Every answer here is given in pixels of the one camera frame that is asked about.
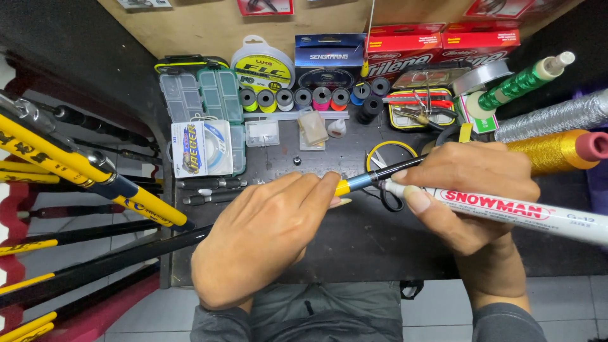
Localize hanging grey lure packet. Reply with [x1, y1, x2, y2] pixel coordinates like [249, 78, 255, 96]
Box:
[116, 0, 173, 10]

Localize thin white stick yellow tip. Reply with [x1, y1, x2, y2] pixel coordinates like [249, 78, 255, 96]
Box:
[360, 0, 377, 79]

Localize black tape roll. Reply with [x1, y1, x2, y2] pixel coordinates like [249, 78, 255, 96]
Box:
[433, 124, 481, 149]

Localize hanging red lure packet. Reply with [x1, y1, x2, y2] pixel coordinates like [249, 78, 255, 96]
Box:
[237, 0, 295, 17]
[464, 0, 536, 19]

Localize small clear plastic box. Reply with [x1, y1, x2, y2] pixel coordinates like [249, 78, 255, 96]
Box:
[245, 119, 280, 147]

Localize person's right hand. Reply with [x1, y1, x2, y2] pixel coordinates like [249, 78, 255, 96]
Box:
[389, 140, 542, 286]

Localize white green small box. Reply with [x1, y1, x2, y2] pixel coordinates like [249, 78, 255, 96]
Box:
[455, 95, 500, 135]

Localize open yellow tin case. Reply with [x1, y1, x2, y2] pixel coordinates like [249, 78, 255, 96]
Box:
[384, 66, 472, 131]

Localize black tool handle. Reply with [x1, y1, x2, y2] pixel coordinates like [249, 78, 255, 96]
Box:
[182, 189, 246, 206]
[176, 177, 248, 190]

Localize silver metallic thread cone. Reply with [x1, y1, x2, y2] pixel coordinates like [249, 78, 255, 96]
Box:
[493, 89, 608, 143]

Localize green metallic thread cone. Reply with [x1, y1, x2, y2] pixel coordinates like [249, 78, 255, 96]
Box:
[466, 51, 576, 120]

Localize blue fishing line box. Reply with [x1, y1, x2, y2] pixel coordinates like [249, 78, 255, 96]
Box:
[294, 33, 367, 91]

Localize red rod stand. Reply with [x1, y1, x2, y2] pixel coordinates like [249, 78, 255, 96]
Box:
[0, 180, 162, 342]

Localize black yellow tackle box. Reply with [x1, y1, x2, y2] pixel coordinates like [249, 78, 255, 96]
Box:
[154, 54, 231, 75]

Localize white fishing line packet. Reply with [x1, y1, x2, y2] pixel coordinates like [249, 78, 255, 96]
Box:
[169, 119, 235, 179]

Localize gold metallic thread cone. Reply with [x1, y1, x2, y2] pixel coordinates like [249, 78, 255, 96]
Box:
[505, 129, 608, 177]

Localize bundle of yellow black rods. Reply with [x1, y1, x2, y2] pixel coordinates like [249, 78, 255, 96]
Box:
[0, 88, 196, 342]

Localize yellow fishing line spool pack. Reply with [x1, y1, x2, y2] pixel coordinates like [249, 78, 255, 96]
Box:
[230, 35, 296, 94]

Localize person's left hand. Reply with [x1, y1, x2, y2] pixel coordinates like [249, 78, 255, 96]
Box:
[191, 171, 353, 313]

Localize person's grey trousers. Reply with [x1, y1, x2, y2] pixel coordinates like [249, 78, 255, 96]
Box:
[249, 282, 404, 342]

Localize red fishing line box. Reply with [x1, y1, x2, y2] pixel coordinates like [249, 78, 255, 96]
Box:
[441, 20, 521, 68]
[363, 22, 447, 82]

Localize black fishing rod blue band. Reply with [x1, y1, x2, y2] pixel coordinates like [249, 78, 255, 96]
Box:
[0, 154, 428, 309]

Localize purple thread cone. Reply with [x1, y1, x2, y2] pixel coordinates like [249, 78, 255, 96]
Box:
[586, 161, 608, 215]

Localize black handled scissors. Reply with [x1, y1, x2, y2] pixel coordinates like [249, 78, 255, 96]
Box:
[370, 156, 405, 213]

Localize white marker pen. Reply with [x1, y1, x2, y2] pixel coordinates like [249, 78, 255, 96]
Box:
[382, 180, 608, 246]

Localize small white bottle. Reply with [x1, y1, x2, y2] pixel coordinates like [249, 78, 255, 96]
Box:
[327, 118, 348, 139]

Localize clear plastic tube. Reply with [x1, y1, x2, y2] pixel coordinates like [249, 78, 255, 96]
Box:
[243, 111, 350, 120]

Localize row of small thread spools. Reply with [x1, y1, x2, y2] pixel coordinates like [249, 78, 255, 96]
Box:
[239, 76, 392, 125]

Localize clear green tackle box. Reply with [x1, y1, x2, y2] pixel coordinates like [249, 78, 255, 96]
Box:
[159, 66, 248, 177]

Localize pliers with black handles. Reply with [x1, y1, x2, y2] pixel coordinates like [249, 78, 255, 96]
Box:
[393, 90, 458, 130]

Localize clear line spool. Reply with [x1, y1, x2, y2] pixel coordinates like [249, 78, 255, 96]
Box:
[450, 59, 514, 97]

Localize black strap buckle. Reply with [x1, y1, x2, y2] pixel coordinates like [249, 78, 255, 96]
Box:
[399, 280, 425, 300]

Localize clear box with beige block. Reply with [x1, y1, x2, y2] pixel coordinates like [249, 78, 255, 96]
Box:
[298, 110, 330, 151]

